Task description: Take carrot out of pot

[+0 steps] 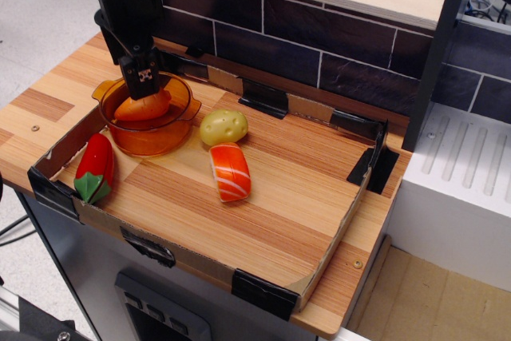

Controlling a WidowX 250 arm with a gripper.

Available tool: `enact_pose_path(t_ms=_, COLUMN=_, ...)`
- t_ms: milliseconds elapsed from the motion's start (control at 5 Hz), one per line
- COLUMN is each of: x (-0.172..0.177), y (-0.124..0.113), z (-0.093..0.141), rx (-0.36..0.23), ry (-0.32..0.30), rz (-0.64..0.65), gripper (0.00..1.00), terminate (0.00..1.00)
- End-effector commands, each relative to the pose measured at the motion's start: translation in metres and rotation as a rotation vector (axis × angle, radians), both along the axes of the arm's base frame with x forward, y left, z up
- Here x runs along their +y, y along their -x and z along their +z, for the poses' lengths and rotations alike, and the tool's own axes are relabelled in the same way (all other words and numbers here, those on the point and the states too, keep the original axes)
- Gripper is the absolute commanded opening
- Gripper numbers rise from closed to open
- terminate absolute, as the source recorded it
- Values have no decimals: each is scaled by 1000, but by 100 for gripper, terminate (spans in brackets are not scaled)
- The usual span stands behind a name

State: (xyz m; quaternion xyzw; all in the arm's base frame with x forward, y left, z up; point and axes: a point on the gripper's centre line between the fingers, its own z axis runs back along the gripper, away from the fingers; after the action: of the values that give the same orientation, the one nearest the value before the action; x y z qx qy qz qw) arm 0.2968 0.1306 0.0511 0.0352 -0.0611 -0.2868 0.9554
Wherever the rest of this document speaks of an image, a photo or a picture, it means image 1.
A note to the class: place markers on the white toy sink drainer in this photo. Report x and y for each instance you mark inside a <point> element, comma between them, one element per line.
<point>453,205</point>

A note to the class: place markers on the cardboard fence with black tape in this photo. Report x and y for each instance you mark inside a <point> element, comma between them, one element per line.
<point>300,246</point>

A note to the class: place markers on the orange toy carrot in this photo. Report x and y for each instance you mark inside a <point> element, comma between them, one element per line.
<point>145,108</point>

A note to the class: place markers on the orange transparent plastic pot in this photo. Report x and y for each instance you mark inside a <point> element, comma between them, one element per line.
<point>154,137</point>

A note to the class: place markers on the dark grey shelf post right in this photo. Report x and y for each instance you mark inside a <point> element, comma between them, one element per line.
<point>447,22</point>

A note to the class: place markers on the red toy pepper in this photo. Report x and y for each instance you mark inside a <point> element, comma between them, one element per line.
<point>94,176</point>

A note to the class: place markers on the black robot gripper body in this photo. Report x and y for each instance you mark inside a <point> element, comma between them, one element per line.
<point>127,26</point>

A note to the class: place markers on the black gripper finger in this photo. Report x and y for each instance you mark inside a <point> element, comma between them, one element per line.
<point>159,59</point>
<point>141,75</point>

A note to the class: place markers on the black metal bracket bottom left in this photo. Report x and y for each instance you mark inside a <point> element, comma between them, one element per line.
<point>20,320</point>

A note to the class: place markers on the grey toy oven panel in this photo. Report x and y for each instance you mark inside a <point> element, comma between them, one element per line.
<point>153,316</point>

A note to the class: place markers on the yellow toy potato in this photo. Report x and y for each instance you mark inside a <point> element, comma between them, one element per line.
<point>222,126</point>

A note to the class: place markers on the salmon sushi toy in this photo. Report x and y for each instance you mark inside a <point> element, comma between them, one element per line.
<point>230,171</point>

